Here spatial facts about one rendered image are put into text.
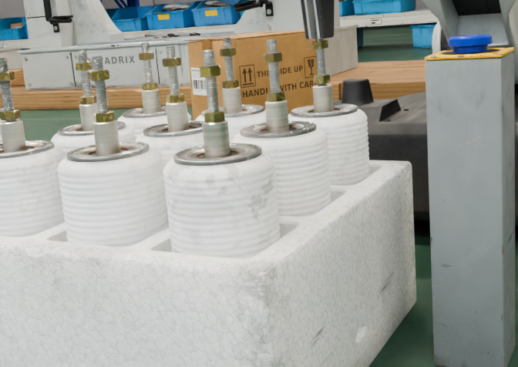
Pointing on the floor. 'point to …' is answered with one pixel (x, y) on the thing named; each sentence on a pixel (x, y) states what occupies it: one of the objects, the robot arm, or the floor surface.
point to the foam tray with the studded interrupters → (220, 291)
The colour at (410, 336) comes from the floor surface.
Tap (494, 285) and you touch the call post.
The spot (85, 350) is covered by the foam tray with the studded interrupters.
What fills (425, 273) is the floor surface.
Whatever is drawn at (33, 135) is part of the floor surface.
